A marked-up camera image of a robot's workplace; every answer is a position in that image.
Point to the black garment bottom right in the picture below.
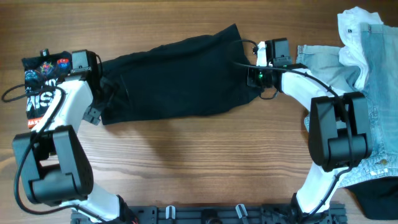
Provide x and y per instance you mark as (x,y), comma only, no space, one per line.
(377,198)

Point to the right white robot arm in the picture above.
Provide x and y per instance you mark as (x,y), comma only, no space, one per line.
(339,135)

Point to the light blue denim jeans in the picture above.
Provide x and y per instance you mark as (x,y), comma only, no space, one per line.
(379,43)

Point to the black printed folded shirt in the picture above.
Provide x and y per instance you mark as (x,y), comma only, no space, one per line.
(40,72)

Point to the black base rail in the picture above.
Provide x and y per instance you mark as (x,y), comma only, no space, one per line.
(265,214)

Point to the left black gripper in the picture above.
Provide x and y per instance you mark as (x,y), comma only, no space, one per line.
(92,113)

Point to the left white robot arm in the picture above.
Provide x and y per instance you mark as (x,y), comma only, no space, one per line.
(52,168)

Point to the black pants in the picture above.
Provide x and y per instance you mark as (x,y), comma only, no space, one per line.
(199,76)

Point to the white garment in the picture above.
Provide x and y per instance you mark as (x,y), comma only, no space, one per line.
(349,28)

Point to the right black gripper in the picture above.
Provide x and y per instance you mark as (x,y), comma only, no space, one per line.
(251,79)

